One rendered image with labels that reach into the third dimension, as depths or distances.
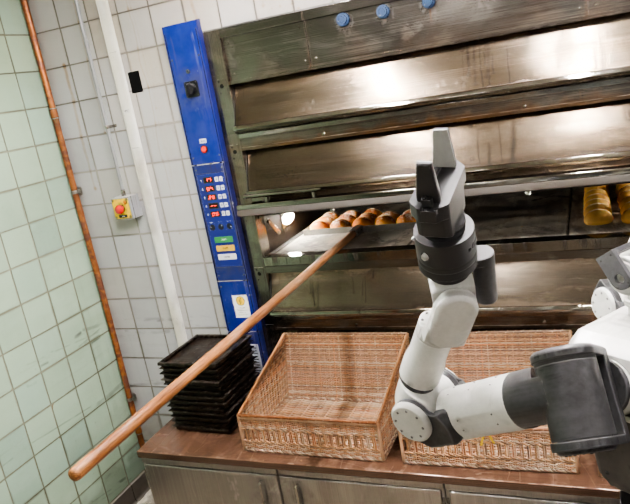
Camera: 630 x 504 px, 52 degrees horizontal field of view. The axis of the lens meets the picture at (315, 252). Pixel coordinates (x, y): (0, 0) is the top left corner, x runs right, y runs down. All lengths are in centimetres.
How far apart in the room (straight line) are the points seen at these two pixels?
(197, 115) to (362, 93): 69
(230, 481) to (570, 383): 179
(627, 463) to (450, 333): 37
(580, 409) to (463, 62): 157
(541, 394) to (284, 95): 179
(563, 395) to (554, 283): 149
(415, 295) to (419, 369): 144
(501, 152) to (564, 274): 49
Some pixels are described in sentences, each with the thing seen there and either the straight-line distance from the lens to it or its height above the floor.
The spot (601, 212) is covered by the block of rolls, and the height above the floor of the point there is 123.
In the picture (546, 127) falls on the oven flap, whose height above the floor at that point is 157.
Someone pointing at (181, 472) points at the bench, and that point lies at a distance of 270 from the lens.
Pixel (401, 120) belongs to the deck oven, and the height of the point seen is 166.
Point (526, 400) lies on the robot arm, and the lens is 104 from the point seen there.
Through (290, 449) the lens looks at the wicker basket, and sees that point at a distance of 245.
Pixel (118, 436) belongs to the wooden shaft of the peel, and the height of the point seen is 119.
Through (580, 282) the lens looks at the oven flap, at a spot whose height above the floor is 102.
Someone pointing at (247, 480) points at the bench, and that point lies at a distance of 256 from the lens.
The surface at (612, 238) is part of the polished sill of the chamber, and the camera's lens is 242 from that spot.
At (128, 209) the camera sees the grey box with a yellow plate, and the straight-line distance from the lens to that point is 294.
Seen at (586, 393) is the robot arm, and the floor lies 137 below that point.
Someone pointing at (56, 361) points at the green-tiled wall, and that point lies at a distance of 309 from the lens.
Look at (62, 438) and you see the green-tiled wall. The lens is 316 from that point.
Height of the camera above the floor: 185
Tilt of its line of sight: 15 degrees down
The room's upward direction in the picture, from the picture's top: 10 degrees counter-clockwise
